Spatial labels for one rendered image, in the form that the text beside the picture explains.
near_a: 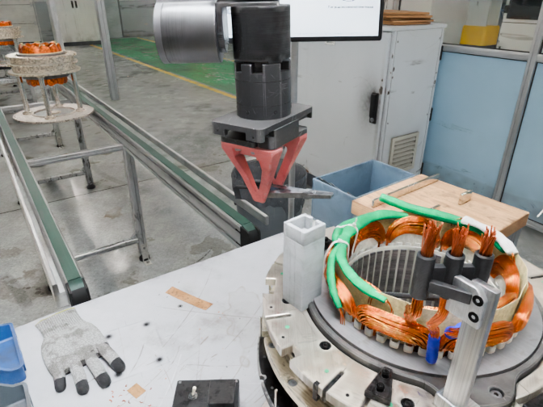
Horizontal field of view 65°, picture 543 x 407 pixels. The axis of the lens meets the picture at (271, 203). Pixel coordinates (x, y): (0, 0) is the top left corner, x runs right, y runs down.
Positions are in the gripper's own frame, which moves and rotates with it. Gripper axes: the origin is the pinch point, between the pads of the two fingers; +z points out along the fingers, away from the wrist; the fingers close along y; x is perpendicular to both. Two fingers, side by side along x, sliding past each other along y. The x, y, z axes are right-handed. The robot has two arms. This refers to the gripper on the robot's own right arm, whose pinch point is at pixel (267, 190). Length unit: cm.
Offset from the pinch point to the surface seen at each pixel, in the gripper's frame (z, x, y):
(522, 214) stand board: 11.6, 25.0, -33.1
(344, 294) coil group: 3.8, 13.8, 7.8
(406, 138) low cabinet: 70, -52, -229
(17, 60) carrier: 9, -192, -70
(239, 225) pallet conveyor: 42, -44, -47
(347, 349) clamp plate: 6.8, 15.7, 10.9
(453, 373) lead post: 3.5, 24.1, 11.9
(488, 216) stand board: 11.5, 20.7, -29.3
